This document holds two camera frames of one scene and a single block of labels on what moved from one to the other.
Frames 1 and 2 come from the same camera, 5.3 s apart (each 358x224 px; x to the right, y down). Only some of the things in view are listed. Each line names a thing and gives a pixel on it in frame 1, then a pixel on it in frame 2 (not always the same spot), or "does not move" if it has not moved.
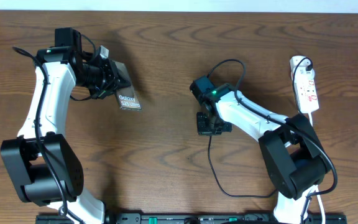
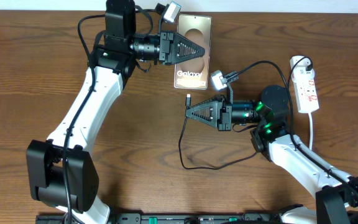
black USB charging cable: x=309 y=67 -> x=188 y=104
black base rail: x=197 y=218 does not move
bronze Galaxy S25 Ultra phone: x=127 y=99 -> x=195 y=73
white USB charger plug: x=301 y=74 does not move
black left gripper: x=114 y=81 -> x=167 y=40
